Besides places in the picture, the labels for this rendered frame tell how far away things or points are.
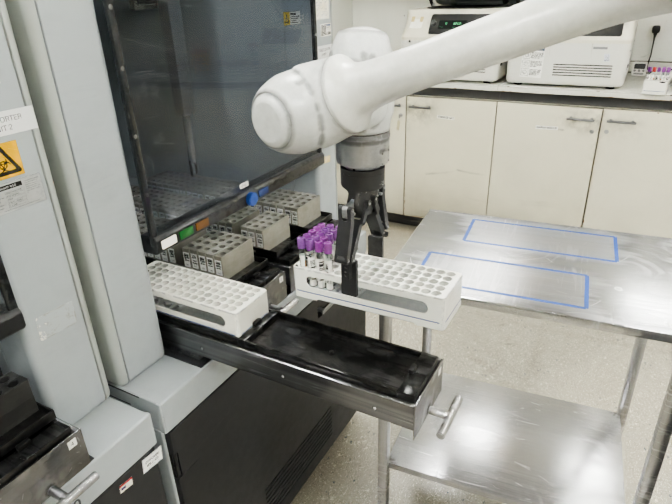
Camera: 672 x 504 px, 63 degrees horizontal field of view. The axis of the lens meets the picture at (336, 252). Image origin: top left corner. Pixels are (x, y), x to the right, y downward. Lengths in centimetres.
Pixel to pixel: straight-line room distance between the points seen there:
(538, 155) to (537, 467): 192
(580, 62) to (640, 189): 70
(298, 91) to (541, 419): 126
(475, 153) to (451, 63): 251
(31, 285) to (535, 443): 126
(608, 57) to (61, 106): 254
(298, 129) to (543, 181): 254
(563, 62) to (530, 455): 201
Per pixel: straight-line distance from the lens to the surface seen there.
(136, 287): 104
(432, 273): 98
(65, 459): 95
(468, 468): 152
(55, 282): 94
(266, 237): 130
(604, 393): 232
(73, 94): 92
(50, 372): 98
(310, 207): 145
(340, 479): 185
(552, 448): 163
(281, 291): 126
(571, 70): 304
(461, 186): 327
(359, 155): 88
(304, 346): 101
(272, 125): 70
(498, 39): 70
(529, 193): 318
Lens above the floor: 139
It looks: 26 degrees down
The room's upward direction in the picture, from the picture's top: 2 degrees counter-clockwise
